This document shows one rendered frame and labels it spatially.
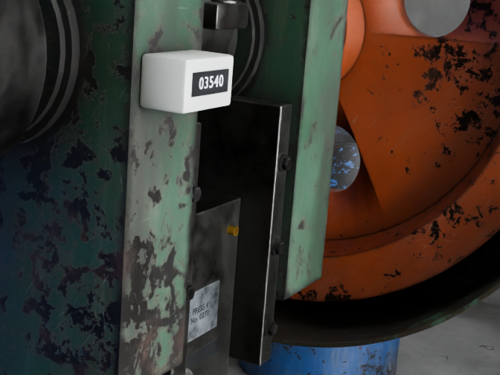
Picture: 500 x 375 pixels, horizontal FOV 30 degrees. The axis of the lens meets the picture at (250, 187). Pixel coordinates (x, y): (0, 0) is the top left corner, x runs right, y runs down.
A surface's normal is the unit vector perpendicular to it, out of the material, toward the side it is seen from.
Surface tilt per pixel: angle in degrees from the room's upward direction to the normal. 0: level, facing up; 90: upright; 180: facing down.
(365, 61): 90
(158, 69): 90
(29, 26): 79
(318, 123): 90
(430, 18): 90
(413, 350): 0
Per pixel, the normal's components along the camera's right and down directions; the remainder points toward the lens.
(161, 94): -0.48, 0.17
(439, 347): 0.07, -0.97
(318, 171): 0.87, 0.18
